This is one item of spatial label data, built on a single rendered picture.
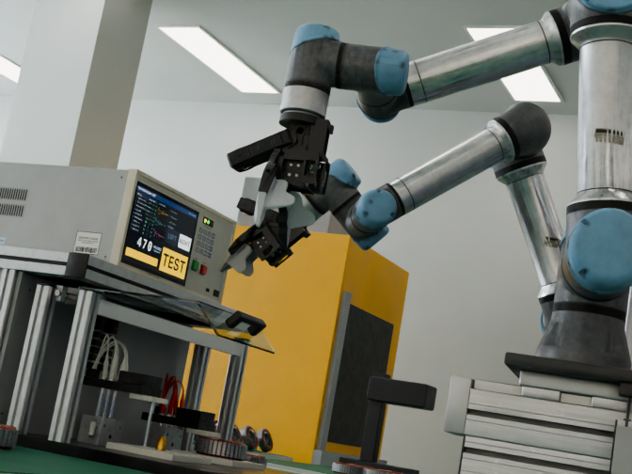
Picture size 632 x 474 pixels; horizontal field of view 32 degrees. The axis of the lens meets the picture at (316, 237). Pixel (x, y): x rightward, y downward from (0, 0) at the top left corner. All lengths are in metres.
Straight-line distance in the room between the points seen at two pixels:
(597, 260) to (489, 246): 6.00
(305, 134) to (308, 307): 4.21
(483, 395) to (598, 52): 0.56
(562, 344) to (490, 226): 5.92
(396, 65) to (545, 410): 0.59
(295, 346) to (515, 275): 2.13
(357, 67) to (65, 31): 5.00
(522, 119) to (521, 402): 0.75
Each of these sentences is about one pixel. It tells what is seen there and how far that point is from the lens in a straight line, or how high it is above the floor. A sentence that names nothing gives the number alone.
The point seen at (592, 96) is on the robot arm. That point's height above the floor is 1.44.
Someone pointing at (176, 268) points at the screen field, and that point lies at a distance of 2.40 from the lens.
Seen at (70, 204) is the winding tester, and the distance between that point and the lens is 2.32.
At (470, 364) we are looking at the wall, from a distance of 7.54.
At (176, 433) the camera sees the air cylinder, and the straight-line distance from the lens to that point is 2.48.
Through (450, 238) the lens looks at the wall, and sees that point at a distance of 7.74.
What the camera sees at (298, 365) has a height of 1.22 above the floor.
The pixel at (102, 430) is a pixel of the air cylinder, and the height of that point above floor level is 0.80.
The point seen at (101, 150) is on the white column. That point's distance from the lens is 6.58.
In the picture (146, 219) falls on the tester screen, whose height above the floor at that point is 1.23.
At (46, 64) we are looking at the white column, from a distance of 6.68.
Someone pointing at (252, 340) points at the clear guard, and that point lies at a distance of 2.15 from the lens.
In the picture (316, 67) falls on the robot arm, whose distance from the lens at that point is 1.78.
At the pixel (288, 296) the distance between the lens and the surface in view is 6.01.
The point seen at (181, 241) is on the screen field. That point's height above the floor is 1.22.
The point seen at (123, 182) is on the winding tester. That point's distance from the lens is 2.26.
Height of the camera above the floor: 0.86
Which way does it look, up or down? 10 degrees up
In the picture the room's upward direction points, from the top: 10 degrees clockwise
